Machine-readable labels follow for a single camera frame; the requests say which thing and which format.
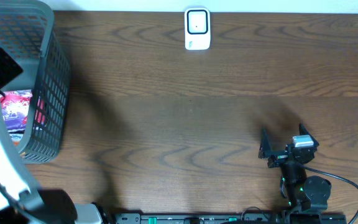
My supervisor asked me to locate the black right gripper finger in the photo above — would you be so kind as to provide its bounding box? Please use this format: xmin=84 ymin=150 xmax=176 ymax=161
xmin=258 ymin=129 xmax=272 ymax=159
xmin=298 ymin=123 xmax=314 ymax=142

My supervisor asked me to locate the purple red snack packet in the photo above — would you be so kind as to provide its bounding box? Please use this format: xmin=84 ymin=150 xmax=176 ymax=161
xmin=0 ymin=90 xmax=32 ymax=134

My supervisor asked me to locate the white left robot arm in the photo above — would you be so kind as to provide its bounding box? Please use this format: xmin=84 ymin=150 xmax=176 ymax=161
xmin=0 ymin=48 xmax=107 ymax=223

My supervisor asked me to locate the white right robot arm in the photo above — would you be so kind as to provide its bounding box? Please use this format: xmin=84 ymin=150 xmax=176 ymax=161
xmin=258 ymin=124 xmax=332 ymax=223

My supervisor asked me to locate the white barcode scanner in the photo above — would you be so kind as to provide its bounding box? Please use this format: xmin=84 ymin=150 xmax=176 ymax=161
xmin=184 ymin=7 xmax=211 ymax=50

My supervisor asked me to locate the grey plastic mesh basket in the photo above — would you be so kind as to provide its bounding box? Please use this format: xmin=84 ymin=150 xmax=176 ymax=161
xmin=0 ymin=1 xmax=71 ymax=164

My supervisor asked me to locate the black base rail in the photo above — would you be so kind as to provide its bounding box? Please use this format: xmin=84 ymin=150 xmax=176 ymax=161
xmin=112 ymin=212 xmax=347 ymax=224

